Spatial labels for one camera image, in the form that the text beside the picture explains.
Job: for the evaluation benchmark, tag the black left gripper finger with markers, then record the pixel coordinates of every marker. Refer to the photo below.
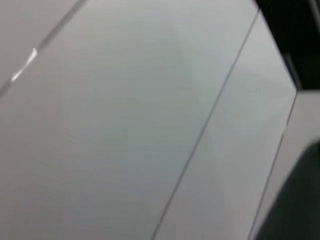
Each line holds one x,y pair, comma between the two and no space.
297,37
300,200

